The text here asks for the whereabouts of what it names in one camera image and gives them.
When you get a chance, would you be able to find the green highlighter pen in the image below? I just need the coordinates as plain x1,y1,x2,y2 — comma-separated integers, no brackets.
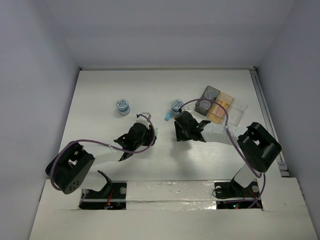
154,127,159,137

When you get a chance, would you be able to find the clear jar of paper clips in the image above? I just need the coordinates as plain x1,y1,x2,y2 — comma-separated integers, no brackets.
199,100,212,111

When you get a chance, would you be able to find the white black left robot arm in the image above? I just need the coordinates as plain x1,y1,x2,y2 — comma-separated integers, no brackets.
45,121,157,195

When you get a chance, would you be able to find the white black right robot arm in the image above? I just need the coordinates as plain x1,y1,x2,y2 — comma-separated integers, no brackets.
174,111,282,199

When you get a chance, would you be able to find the blue highlighter cap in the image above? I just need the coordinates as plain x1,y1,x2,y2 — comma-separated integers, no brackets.
164,112,172,121

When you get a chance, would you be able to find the blue splash lid jar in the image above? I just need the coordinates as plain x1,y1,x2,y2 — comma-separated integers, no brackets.
171,99,184,116
116,98,130,116

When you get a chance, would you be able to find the clear plastic bin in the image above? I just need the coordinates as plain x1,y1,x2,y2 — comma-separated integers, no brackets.
228,99,248,127

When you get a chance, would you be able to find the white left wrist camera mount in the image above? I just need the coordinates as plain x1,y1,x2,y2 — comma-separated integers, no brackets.
136,112,151,125

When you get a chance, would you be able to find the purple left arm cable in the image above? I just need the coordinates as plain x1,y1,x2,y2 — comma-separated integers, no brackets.
49,113,159,193

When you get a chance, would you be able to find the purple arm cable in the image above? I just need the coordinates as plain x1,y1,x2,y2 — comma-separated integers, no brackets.
178,98,267,209
49,113,159,193

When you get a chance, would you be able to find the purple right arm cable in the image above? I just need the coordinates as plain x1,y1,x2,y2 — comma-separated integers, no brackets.
178,98,267,209

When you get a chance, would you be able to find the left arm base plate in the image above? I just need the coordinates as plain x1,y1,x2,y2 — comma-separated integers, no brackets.
79,180,127,210

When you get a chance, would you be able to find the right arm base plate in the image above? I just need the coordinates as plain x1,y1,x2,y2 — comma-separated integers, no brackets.
211,180,263,210

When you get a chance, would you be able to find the aluminium rail on table edge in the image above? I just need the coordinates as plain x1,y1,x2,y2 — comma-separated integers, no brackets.
249,67,291,178

